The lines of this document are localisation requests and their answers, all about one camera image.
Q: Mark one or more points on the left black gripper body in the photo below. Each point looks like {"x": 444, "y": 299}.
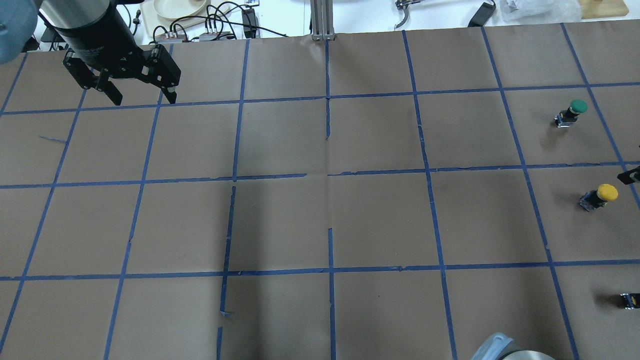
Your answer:
{"x": 100, "y": 41}

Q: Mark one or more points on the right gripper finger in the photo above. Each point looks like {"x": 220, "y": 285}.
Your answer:
{"x": 629, "y": 177}

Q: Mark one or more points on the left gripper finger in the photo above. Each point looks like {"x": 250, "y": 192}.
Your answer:
{"x": 86, "y": 79}
{"x": 155, "y": 66}

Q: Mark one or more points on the yellow push button switch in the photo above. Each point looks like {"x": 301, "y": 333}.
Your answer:
{"x": 599, "y": 197}

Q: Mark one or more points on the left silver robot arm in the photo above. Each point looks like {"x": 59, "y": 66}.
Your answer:
{"x": 19, "y": 18}

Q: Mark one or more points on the beige plate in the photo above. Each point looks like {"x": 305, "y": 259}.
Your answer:
{"x": 175, "y": 9}

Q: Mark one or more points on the black power adapter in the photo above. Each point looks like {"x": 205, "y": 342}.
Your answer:
{"x": 250, "y": 23}

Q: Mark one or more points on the wooden cutting board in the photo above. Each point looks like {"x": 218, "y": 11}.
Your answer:
{"x": 601, "y": 9}

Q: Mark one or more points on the clear plastic bag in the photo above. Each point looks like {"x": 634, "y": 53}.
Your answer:
{"x": 540, "y": 11}

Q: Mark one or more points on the green push button switch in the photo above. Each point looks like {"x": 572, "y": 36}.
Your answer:
{"x": 566, "y": 118}

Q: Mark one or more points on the black switch contact block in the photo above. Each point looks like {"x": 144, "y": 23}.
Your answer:
{"x": 630, "y": 300}

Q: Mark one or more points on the aluminium frame post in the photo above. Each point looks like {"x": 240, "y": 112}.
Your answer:
{"x": 322, "y": 20}

